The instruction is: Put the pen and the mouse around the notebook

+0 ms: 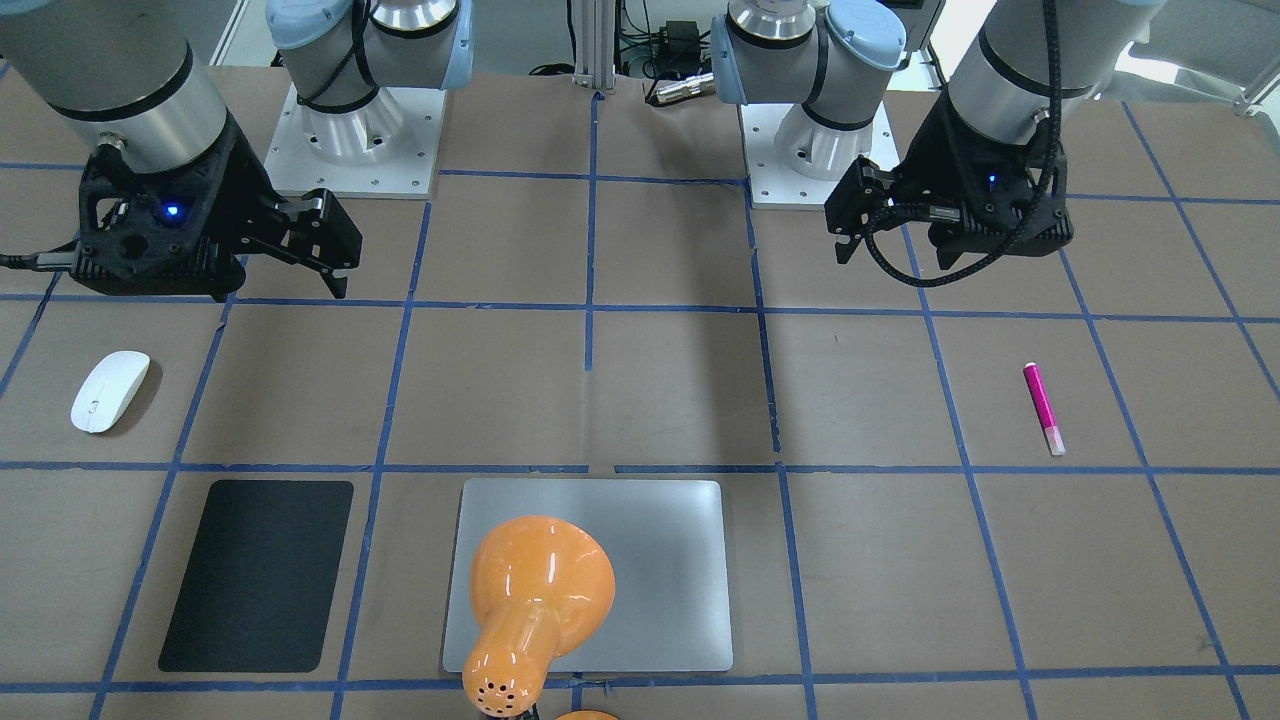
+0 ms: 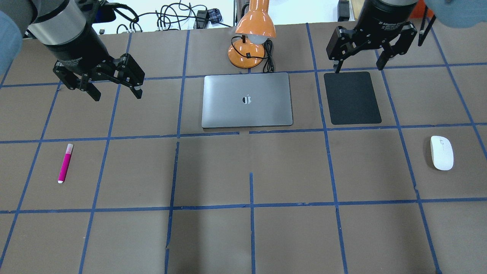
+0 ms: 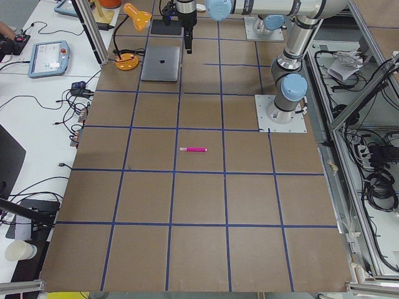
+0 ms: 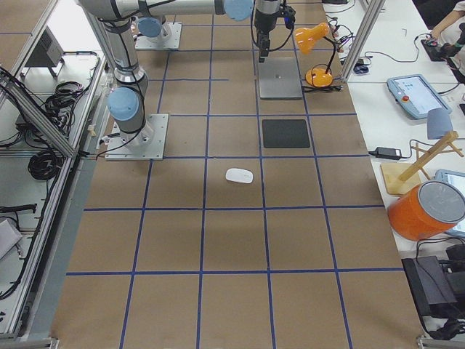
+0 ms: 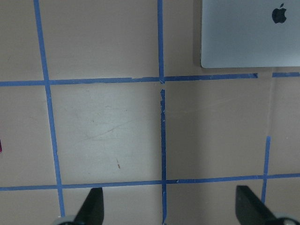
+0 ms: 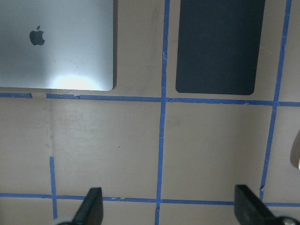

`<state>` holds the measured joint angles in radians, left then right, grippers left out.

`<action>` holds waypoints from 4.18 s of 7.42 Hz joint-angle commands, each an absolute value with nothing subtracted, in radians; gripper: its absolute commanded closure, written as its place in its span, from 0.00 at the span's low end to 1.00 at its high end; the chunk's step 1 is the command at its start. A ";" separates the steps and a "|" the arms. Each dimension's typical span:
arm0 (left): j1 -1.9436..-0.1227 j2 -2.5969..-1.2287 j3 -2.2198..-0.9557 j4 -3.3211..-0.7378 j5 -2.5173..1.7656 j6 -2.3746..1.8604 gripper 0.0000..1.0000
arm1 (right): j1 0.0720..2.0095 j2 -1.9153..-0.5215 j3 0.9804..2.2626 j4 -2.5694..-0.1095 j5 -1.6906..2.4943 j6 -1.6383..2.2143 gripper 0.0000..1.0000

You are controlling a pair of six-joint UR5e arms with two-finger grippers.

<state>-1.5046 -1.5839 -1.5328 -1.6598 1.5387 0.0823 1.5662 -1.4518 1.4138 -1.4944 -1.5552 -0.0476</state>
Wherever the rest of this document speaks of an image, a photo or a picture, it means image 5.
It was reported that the silver laptop notebook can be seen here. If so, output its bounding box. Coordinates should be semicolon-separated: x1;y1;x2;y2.
201;0;300;68

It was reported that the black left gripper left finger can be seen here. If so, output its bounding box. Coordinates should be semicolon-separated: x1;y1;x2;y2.
73;187;104;225

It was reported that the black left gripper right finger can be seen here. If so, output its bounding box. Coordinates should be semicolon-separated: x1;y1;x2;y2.
235;185;281;225

